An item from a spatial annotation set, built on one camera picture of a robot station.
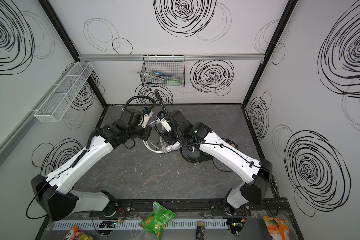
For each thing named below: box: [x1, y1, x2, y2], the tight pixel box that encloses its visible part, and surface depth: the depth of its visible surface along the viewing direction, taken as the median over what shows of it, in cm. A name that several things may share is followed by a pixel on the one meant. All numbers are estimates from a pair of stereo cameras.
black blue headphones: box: [180, 146, 214, 163], surface depth 90 cm
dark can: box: [196, 221, 206, 240], surface depth 67 cm
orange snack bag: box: [262, 216, 290, 240], surface depth 67 cm
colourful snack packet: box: [63, 225, 93, 240], surface depth 65 cm
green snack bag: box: [139, 201, 177, 240], surface depth 68 cm
